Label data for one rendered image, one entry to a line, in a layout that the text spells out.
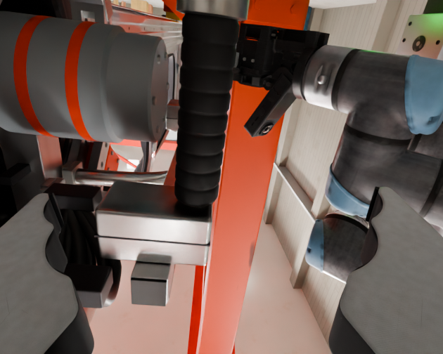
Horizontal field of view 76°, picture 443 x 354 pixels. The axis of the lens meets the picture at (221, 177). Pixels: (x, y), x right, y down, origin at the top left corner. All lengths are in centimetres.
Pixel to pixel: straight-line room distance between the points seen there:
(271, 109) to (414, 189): 21
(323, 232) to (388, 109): 43
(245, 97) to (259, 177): 26
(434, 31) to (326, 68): 47
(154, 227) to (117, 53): 20
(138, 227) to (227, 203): 74
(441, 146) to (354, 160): 59
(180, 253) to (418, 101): 27
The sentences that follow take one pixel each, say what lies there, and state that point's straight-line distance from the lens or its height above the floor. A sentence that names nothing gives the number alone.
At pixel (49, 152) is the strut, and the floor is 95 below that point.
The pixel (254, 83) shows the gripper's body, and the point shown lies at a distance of 44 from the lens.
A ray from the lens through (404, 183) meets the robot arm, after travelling 38.
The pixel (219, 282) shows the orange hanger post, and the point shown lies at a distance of 119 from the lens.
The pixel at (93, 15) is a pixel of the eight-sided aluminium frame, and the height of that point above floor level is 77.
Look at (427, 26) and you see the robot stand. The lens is 85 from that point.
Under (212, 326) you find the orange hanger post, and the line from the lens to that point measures 140.
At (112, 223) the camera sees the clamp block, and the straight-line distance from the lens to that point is 23.
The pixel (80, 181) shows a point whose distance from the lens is 49.
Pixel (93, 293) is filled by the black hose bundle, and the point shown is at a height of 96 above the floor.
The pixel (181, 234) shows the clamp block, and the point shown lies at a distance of 23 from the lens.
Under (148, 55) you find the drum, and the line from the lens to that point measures 34.
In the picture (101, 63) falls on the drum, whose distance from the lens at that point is 33.
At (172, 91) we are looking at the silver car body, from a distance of 286.
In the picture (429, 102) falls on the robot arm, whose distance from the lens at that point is 35.
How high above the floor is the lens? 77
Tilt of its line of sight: 27 degrees up
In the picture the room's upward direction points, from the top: 173 degrees counter-clockwise
